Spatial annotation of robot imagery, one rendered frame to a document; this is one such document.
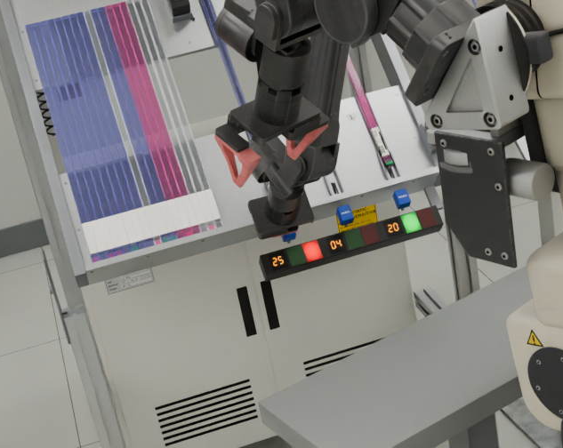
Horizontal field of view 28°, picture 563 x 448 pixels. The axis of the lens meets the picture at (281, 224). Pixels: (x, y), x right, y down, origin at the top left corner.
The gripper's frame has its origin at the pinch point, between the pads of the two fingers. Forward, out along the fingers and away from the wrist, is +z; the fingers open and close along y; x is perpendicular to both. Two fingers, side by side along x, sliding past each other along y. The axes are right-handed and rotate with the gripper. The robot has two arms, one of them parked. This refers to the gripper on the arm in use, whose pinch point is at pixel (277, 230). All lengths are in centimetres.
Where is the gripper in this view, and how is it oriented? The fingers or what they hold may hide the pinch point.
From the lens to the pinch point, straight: 198.7
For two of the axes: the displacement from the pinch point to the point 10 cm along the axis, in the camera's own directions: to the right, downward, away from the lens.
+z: -0.9, 3.9, 9.2
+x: 3.0, 8.9, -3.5
